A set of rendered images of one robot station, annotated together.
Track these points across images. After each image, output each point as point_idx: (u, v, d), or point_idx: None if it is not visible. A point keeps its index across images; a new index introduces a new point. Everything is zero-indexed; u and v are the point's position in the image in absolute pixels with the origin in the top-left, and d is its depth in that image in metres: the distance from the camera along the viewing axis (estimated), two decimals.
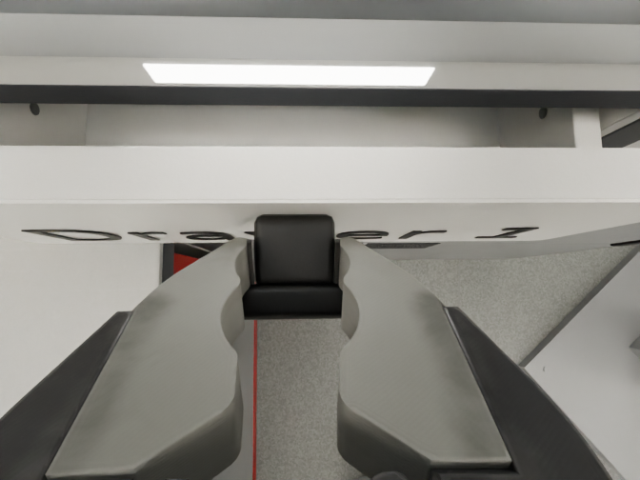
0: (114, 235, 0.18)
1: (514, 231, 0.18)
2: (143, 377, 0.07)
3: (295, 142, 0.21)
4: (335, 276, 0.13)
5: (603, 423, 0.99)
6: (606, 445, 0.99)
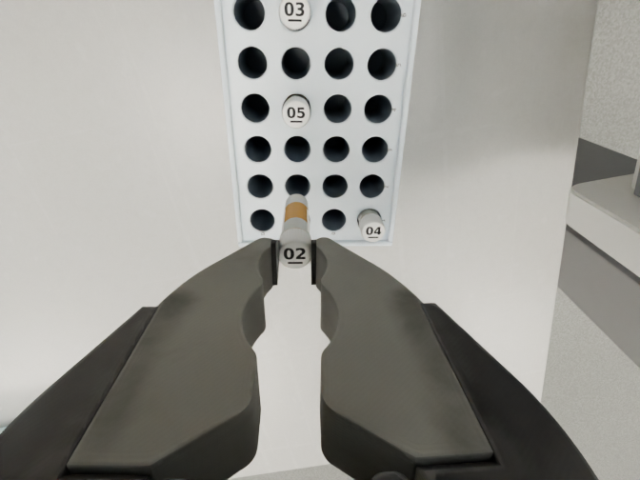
0: None
1: None
2: (164, 373, 0.07)
3: None
4: (312, 277, 0.13)
5: None
6: None
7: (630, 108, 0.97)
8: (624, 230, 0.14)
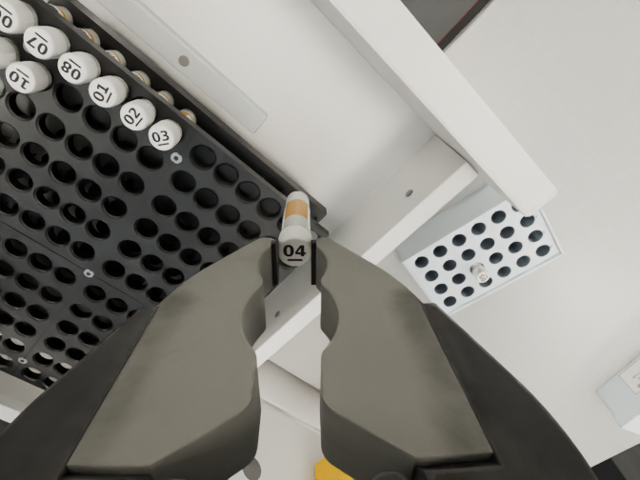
0: None
1: None
2: (164, 373, 0.07)
3: (268, 50, 0.23)
4: (312, 277, 0.13)
5: None
6: None
7: None
8: None
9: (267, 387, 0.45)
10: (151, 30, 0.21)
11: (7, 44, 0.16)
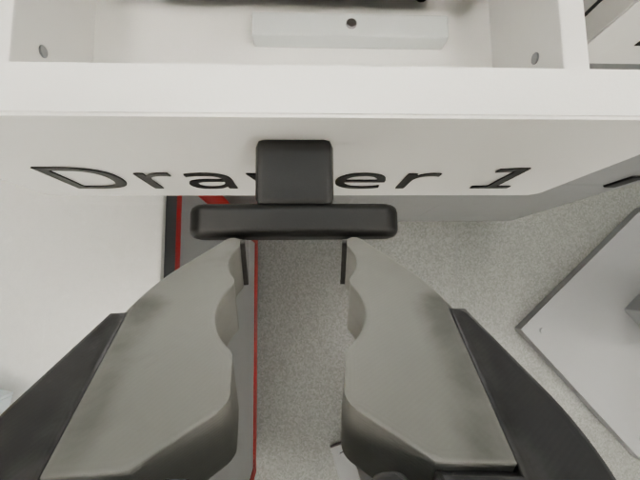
0: (120, 178, 0.19)
1: (508, 175, 0.19)
2: (137, 379, 0.07)
3: None
4: (342, 276, 0.13)
5: (598, 383, 1.01)
6: (601, 405, 1.00)
7: None
8: None
9: None
10: (390, 27, 0.21)
11: None
